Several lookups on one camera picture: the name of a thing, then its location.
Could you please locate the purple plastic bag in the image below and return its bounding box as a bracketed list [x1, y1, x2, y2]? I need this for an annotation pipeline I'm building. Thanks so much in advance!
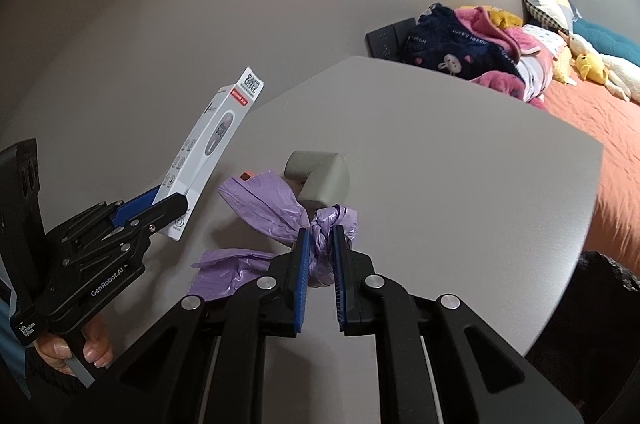
[188, 172, 358, 301]

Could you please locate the white thermometer box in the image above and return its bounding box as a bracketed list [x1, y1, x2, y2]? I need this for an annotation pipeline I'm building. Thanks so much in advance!
[154, 67, 264, 241]

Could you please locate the black trash bag bin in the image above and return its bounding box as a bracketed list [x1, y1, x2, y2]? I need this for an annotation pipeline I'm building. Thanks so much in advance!
[578, 251, 639, 306]

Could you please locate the left hand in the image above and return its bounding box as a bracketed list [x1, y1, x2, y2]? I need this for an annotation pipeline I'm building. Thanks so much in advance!
[35, 315, 114, 375]

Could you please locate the pink blanket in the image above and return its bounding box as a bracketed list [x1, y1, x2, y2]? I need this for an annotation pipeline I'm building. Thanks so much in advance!
[454, 6, 553, 103]

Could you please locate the yellow mustard garment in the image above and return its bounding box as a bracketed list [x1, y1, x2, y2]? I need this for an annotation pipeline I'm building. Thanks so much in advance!
[487, 6, 524, 30]

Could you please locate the orange bed sheet mattress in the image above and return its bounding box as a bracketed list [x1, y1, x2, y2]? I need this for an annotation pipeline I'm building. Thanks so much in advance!
[544, 81, 639, 274]

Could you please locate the yellow plush duck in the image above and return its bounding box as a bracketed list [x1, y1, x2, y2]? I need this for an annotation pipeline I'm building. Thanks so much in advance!
[553, 47, 608, 85]

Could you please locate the checkered pillow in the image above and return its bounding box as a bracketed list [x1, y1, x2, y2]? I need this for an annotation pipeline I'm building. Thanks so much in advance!
[523, 0, 579, 34]

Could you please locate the white plush goose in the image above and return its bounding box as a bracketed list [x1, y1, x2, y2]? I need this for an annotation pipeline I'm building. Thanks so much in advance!
[566, 34, 640, 103]

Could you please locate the teal blue pillow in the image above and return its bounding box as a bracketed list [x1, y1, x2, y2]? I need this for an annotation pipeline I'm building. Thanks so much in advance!
[573, 18, 640, 66]

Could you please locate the black wall socket panel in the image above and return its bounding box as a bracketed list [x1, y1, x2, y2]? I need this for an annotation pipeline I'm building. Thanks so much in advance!
[366, 17, 416, 62]

